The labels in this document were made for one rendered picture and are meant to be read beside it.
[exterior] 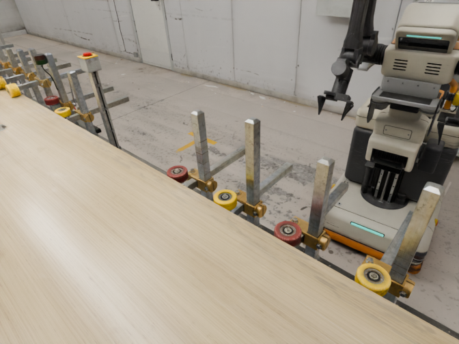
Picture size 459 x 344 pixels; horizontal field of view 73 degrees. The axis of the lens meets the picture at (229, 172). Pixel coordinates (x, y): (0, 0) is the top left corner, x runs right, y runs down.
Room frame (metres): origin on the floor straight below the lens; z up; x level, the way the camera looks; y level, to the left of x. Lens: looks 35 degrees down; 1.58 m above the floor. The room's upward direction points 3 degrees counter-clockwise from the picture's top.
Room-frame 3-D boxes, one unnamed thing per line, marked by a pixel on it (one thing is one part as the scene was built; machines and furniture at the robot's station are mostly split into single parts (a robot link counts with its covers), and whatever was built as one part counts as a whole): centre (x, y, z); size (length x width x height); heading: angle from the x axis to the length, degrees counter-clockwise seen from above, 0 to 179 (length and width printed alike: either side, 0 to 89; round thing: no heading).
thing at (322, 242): (0.70, -0.24, 0.82); 0.14 x 0.06 x 0.05; 47
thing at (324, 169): (0.69, -0.26, 0.88); 0.04 x 0.04 x 0.48; 47
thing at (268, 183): (0.96, -0.12, 0.81); 0.43 x 0.03 x 0.04; 137
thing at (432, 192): (0.52, -0.44, 0.91); 0.04 x 0.04 x 0.48; 47
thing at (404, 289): (0.53, -0.43, 0.81); 0.14 x 0.06 x 0.05; 47
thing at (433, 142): (1.33, -0.92, 0.68); 0.28 x 0.27 x 0.25; 51
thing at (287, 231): (0.64, -0.16, 0.85); 0.08 x 0.08 x 0.11
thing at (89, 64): (1.54, 0.64, 1.18); 0.07 x 0.07 x 0.08; 47
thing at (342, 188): (0.78, -0.30, 0.81); 0.43 x 0.03 x 0.04; 137
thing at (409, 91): (1.27, -0.79, 0.99); 0.28 x 0.16 x 0.22; 51
